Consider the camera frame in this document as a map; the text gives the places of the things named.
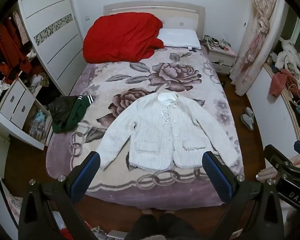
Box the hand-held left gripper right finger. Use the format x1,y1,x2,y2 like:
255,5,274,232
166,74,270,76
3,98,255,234
202,151,284,240

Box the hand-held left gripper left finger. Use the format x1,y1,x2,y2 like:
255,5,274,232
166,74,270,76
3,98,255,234
18,151,102,240

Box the white fuzzy jacket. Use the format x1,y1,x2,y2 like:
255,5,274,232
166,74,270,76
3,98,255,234
96,92,240,172

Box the red hanging clothes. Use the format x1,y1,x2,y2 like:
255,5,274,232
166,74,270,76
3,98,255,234
0,17,33,74

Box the red cloth item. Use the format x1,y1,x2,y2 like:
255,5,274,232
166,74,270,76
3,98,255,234
56,226,74,240

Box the green garment with white stripes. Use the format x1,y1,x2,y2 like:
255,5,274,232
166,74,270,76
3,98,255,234
52,95,94,133

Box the pink garment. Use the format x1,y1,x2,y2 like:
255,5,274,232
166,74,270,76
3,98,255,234
269,69,297,97

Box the person's legs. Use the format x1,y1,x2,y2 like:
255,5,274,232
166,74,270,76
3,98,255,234
126,209,204,240

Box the dark brown jacket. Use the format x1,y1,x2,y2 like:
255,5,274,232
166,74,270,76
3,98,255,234
48,96,79,127

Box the white fluffy garment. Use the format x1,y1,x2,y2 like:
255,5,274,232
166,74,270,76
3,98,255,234
275,40,300,73

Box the floral bed blanket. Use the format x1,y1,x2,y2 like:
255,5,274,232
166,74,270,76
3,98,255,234
45,47,245,209

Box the white drawer unit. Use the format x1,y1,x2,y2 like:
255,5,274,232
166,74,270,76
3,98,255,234
0,78,44,134

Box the white nightstand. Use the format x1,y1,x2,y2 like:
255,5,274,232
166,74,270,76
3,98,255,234
205,41,237,75

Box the pink floral curtain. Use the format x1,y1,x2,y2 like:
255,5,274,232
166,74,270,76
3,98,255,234
229,0,280,97

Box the clutter of small bottles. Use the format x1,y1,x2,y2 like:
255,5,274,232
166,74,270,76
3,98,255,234
199,35,234,52

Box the red quilt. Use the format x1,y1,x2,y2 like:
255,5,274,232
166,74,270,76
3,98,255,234
83,14,165,63

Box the white pillow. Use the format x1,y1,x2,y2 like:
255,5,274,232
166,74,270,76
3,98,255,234
158,28,201,49

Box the white sliding wardrobe door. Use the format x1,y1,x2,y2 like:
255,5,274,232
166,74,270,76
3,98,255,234
17,0,87,97

